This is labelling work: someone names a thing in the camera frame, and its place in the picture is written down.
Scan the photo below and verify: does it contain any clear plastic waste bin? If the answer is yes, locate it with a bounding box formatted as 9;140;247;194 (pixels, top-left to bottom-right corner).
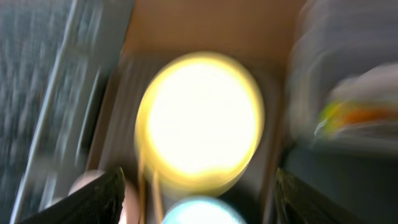
288;0;397;156

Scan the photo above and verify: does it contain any grey plastic dishwasher rack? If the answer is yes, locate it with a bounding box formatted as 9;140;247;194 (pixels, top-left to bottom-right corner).
1;0;134;223

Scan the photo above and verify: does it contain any black rectangular tray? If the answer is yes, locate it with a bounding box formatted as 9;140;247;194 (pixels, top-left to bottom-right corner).
281;147;397;223

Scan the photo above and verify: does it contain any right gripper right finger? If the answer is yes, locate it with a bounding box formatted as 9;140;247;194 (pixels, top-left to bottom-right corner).
275;169;362;224

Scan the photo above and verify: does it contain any brown serving tray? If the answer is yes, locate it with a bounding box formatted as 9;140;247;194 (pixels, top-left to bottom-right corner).
87;55;284;223

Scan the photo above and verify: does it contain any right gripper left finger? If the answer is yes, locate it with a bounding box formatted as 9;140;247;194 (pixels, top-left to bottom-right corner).
20;167;126;224

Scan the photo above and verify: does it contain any green orange snack wrapper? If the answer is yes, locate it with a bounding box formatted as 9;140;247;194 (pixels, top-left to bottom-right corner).
314;100;397;138

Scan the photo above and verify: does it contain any light blue bowl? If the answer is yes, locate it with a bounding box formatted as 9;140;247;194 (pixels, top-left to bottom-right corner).
161;196;247;224

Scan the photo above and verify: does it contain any yellow round plate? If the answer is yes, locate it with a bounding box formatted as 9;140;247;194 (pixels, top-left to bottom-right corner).
134;52;265;198

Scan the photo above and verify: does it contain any right bamboo chopstick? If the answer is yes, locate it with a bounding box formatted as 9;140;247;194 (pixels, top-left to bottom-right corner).
152;171;164;224

